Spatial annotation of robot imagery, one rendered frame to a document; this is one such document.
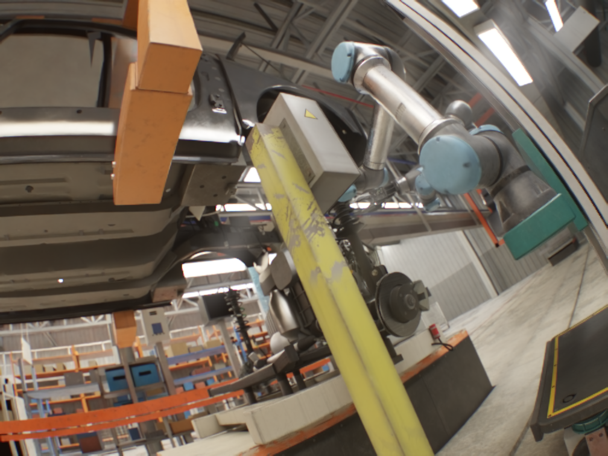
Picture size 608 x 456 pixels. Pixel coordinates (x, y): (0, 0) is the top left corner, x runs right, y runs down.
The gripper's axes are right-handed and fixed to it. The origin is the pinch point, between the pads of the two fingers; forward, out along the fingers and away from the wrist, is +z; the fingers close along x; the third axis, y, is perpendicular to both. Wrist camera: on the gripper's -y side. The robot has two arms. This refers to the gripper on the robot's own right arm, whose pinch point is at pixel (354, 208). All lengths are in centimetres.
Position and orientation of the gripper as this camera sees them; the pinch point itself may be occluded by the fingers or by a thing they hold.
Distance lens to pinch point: 139.7
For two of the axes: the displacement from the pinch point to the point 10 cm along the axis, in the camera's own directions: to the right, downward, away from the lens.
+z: -9.0, 4.2, 1.5
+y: -2.1, -0.9, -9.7
